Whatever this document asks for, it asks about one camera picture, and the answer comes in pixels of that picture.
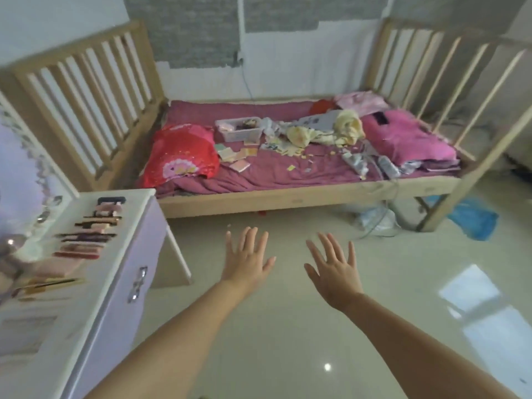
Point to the person's right hand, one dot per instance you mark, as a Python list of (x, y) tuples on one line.
[(334, 278)]

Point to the person's left hand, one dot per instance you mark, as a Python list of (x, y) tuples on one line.
[(247, 261)]

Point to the peach lip gloss tube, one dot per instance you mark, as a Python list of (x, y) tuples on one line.
[(83, 248)]

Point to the thin gold makeup brush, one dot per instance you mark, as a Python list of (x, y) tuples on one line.
[(41, 299)]

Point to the white round bottle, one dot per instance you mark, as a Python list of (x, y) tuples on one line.
[(10, 243)]

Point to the dark square foundation bottle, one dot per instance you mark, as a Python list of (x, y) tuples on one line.
[(6, 274)]

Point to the person's right forearm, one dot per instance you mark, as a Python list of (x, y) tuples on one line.
[(415, 353)]

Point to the person's left forearm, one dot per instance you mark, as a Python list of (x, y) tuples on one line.
[(174, 353)]

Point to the clear plastic bag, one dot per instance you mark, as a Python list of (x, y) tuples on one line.
[(376, 222)]

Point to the magenta bed sheet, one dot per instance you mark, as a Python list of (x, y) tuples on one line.
[(270, 178)]

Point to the pile of paper cards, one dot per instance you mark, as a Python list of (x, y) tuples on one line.
[(241, 155)]

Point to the white power strip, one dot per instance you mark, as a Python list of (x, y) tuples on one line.
[(386, 166)]

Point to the clear plastic bin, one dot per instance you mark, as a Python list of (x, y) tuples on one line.
[(239, 130)]

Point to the white table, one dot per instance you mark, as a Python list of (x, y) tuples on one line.
[(104, 265)]

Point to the cream yellow cloth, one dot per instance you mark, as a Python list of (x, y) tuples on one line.
[(349, 128)]

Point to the blue plastic bag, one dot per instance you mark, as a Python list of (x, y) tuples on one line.
[(474, 220)]

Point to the pink pillow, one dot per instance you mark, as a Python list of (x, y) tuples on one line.
[(407, 141)]

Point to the black phone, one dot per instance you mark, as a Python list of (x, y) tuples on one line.
[(380, 117)]

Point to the light pink garment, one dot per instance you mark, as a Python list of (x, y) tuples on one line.
[(361, 101)]

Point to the lilac heart print cloth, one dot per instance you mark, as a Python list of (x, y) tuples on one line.
[(21, 174)]

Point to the light wooden bed frame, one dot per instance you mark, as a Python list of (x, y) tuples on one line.
[(291, 199)]

